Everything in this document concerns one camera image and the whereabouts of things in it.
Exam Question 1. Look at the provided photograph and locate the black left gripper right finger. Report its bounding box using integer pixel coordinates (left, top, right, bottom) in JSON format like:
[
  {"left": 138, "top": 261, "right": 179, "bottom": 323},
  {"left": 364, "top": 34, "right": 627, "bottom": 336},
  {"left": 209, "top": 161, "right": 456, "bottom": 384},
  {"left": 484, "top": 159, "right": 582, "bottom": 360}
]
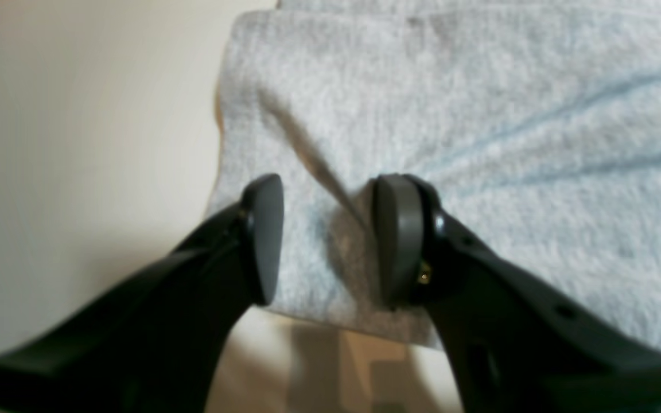
[{"left": 372, "top": 174, "right": 661, "bottom": 412}]

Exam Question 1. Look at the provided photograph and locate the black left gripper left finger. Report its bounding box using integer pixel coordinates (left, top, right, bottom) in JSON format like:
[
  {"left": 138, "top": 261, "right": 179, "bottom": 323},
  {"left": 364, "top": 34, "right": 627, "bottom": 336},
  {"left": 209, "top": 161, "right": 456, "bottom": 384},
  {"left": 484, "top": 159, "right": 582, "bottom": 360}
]
[{"left": 0, "top": 174, "right": 284, "bottom": 412}]

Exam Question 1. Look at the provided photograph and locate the grey T-shirt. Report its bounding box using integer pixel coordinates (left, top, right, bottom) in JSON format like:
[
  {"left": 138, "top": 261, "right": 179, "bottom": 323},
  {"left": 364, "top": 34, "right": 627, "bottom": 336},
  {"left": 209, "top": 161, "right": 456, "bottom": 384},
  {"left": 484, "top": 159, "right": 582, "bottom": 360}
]
[{"left": 209, "top": 1, "right": 661, "bottom": 349}]

